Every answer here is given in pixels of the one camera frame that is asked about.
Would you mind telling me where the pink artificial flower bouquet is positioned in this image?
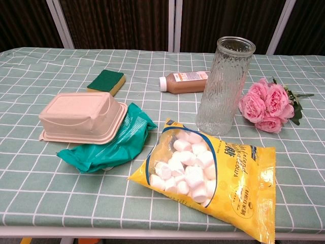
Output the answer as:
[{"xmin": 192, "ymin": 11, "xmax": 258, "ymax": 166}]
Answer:
[{"xmin": 238, "ymin": 77, "xmax": 315, "ymax": 134}]

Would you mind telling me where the clear textured glass vase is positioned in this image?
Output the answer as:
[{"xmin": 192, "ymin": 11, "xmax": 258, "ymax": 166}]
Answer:
[{"xmin": 195, "ymin": 36, "xmax": 256, "ymax": 136}]

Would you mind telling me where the brown drink bottle white cap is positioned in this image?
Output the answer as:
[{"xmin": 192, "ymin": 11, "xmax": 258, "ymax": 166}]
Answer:
[{"xmin": 158, "ymin": 71, "xmax": 210, "ymax": 94}]

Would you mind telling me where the teal plastic packet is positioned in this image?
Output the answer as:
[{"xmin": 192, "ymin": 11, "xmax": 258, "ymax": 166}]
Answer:
[{"xmin": 56, "ymin": 102, "xmax": 158, "ymax": 174}]

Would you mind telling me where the green and yellow sponge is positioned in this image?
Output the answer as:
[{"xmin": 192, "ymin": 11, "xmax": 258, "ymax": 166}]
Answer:
[{"xmin": 86, "ymin": 69, "xmax": 127, "ymax": 97}]

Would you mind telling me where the beige plastic food container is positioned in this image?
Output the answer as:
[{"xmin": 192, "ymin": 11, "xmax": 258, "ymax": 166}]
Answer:
[{"xmin": 38, "ymin": 91, "xmax": 128, "ymax": 145}]

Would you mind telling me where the yellow marshmallow bag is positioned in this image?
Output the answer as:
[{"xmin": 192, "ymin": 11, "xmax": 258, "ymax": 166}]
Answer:
[{"xmin": 127, "ymin": 117, "xmax": 277, "ymax": 244}]

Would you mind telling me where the dark slatted screen panel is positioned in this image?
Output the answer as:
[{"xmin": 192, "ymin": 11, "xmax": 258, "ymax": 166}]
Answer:
[{"xmin": 0, "ymin": 0, "xmax": 325, "ymax": 56}]

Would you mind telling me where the green checked tablecloth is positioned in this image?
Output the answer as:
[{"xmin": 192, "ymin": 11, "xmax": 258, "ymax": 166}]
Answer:
[{"xmin": 0, "ymin": 47, "xmax": 325, "ymax": 234}]

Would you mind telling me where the white metal frame post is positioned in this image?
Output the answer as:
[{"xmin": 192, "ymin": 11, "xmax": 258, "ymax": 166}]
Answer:
[
  {"xmin": 266, "ymin": 0, "xmax": 297, "ymax": 55},
  {"xmin": 168, "ymin": 0, "xmax": 183, "ymax": 53},
  {"xmin": 46, "ymin": 0, "xmax": 75, "ymax": 49}
]

